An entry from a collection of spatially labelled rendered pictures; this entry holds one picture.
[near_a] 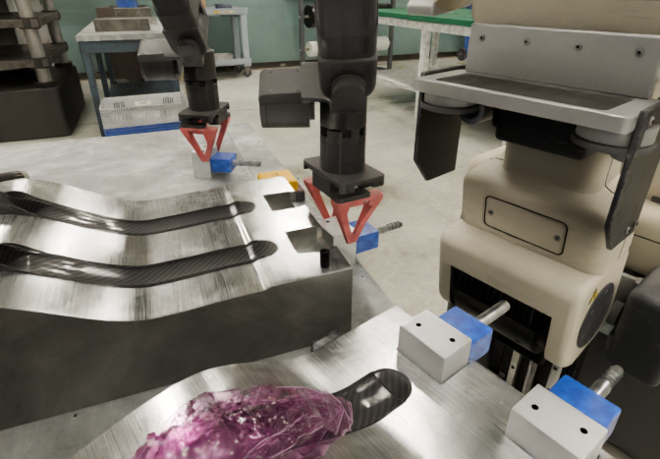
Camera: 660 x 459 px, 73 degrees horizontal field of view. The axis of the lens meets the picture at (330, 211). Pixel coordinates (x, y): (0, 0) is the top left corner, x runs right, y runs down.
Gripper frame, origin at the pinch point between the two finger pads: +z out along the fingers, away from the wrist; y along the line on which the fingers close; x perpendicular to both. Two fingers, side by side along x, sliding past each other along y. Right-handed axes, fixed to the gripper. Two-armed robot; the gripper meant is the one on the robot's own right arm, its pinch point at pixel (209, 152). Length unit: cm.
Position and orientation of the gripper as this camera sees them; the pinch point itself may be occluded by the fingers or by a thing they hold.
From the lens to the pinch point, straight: 93.2
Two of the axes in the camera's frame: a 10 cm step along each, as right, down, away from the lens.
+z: -0.1, 8.8, 4.7
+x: 9.9, 0.7, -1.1
